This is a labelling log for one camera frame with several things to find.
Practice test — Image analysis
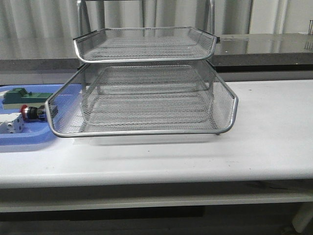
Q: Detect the silver mesh tray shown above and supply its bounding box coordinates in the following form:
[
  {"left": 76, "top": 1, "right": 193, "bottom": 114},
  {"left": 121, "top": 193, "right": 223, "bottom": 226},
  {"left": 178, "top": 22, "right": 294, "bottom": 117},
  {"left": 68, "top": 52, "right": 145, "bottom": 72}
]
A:
[
  {"left": 45, "top": 60, "right": 238, "bottom": 138},
  {"left": 73, "top": 26, "right": 218, "bottom": 64}
]

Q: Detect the red emergency stop button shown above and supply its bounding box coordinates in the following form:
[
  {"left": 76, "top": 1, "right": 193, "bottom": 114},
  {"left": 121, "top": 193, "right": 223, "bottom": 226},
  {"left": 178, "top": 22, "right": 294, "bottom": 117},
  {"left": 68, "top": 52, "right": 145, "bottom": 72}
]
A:
[{"left": 20, "top": 104, "right": 47, "bottom": 122}]

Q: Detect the dark counter behind table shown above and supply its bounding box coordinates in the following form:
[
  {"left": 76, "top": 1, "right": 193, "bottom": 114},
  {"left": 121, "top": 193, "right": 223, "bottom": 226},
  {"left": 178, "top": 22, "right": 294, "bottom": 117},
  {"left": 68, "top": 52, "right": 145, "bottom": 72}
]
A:
[{"left": 0, "top": 33, "right": 313, "bottom": 72}]

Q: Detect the green terminal block component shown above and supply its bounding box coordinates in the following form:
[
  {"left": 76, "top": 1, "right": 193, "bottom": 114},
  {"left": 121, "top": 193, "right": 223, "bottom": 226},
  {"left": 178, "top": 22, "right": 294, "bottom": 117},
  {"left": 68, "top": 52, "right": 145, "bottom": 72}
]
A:
[{"left": 2, "top": 88, "right": 52, "bottom": 110}]

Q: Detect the white circuit breaker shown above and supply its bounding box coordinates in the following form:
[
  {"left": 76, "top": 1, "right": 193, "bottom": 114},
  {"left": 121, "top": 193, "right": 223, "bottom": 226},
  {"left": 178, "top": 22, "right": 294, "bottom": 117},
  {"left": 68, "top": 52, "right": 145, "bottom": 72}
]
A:
[{"left": 0, "top": 113, "right": 24, "bottom": 134}]

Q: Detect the white table leg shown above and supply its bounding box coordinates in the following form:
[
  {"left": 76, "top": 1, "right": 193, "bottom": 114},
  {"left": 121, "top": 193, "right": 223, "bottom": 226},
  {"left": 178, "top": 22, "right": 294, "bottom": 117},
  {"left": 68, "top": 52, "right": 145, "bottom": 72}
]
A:
[{"left": 291, "top": 202, "right": 313, "bottom": 233}]

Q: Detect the silver metal rack frame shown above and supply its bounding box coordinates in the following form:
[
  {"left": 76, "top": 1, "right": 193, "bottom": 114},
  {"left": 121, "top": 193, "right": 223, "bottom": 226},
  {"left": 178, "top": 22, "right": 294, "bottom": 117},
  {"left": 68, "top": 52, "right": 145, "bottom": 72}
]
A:
[{"left": 76, "top": 0, "right": 221, "bottom": 137}]

